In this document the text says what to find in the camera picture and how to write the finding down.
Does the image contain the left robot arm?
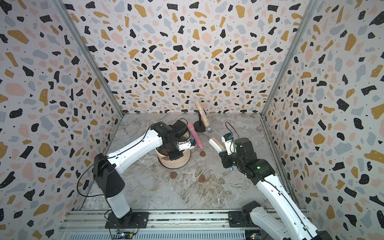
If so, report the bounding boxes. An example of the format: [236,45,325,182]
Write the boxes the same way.
[93,120,196,222]

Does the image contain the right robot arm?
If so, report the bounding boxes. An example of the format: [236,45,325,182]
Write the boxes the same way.
[210,134,332,240]

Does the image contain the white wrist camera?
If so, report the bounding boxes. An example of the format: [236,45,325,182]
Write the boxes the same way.
[178,139,196,151]
[222,133,236,156]

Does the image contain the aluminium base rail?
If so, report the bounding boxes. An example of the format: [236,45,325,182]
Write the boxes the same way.
[58,208,310,240]

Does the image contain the black microphone stand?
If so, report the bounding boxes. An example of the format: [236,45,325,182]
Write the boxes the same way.
[194,112,206,133]

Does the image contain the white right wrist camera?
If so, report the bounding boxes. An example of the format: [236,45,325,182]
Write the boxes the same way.
[222,133,236,156]

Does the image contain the pink toy microphone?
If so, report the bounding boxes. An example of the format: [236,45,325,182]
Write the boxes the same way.
[187,123,204,150]

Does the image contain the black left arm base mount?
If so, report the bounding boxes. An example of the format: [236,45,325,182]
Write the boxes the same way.
[105,211,150,230]

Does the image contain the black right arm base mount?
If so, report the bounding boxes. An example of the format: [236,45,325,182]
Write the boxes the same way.
[228,210,259,228]

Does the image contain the glitter silver microphone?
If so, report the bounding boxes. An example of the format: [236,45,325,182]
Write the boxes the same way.
[195,101,213,133]

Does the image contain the cream ceramic pot with mud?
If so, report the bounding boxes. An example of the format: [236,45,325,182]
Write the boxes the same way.
[155,132,191,169]

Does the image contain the white scrub brush blue handle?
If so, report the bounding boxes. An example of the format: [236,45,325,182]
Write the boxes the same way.
[209,138,234,171]

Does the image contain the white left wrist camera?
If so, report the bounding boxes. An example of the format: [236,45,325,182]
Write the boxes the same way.
[178,139,196,151]

